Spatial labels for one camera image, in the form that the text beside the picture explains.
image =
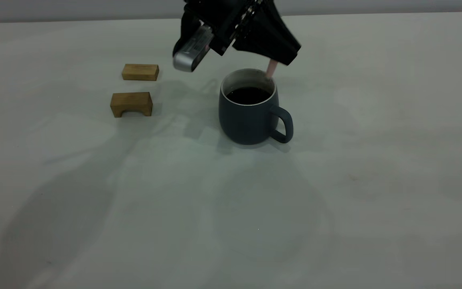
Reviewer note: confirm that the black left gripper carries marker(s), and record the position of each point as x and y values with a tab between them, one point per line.
223	20

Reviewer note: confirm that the dark grey ceramic cup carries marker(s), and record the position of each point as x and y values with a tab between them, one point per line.
247	122

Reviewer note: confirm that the flat rectangular wooden block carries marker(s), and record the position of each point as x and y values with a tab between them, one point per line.
140	72

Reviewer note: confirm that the arched wooden block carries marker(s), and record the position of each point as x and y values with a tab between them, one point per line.
131	101

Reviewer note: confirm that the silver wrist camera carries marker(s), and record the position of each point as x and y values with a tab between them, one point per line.
191	52

